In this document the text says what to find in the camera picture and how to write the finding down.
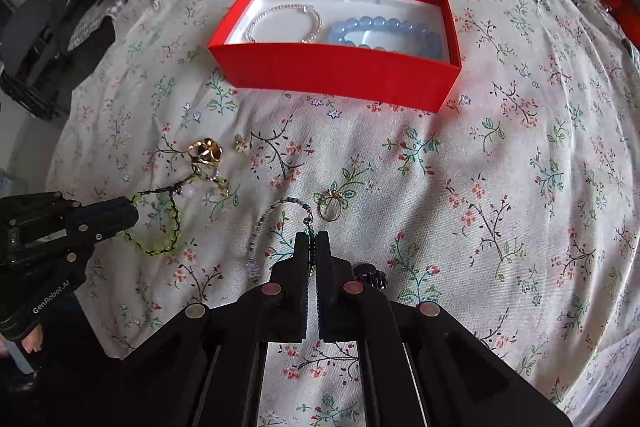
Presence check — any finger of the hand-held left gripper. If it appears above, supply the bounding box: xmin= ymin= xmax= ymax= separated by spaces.
xmin=0 ymin=227 xmax=123 ymax=268
xmin=0 ymin=192 xmax=140 ymax=240

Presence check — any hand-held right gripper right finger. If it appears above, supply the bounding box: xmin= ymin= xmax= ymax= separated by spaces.
xmin=316 ymin=231 xmax=573 ymax=427

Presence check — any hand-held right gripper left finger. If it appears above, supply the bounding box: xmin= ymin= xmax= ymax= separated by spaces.
xmin=100 ymin=232 xmax=308 ymax=427

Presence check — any black bead string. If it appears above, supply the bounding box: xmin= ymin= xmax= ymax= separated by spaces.
xmin=354 ymin=264 xmax=390 ymax=292

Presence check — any green beaded bracelet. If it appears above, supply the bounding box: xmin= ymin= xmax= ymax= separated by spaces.
xmin=122 ymin=166 xmax=232 ymax=257

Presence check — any gold ring with stone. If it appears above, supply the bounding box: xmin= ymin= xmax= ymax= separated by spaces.
xmin=314 ymin=188 xmax=346 ymax=222

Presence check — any large gold flower ring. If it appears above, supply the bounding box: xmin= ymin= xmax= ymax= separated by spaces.
xmin=187 ymin=138 xmax=223 ymax=168

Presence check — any red cardboard box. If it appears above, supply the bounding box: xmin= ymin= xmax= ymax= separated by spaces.
xmin=207 ymin=0 xmax=463 ymax=114

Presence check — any person's left hand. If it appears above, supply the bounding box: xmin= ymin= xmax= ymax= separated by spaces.
xmin=22 ymin=324 xmax=46 ymax=355

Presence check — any floral bed sheet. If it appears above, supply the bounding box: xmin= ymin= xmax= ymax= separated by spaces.
xmin=47 ymin=0 xmax=640 ymax=427

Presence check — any grey checked cloth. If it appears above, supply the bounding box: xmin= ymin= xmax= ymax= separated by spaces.
xmin=65 ymin=2 xmax=121 ymax=52

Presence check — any black chair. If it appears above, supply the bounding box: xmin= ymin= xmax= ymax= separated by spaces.
xmin=0 ymin=0 xmax=121 ymax=122

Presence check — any blue bead bracelet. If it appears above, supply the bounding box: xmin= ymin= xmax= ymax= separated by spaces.
xmin=327 ymin=14 xmax=445 ymax=60

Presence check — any silver bead bracelet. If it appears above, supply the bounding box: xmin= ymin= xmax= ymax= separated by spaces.
xmin=245 ymin=3 xmax=323 ymax=45

